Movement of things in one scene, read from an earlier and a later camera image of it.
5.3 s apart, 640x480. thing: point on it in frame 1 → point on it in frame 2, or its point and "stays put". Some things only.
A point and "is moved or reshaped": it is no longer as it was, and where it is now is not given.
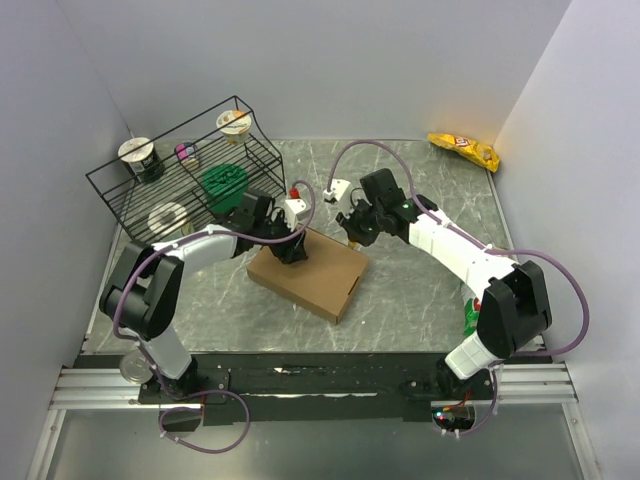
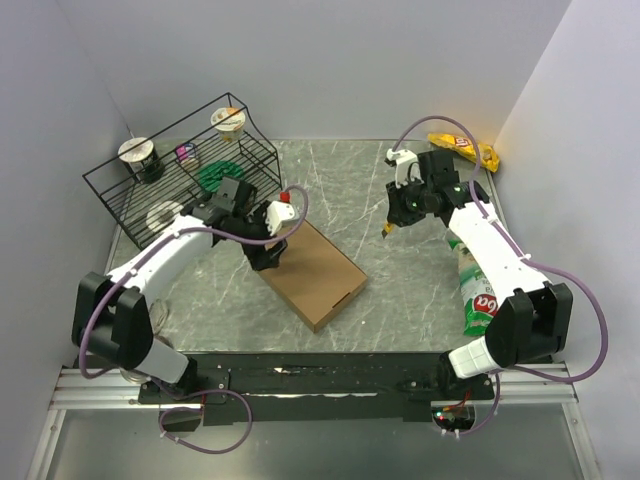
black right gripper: [349, 224] → [397, 213]
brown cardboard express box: [324, 283] is moved or reshaped
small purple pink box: [185, 150] stays put
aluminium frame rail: [119, 388] stays put
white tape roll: [167, 217] stays put
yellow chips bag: [475, 151] stays put
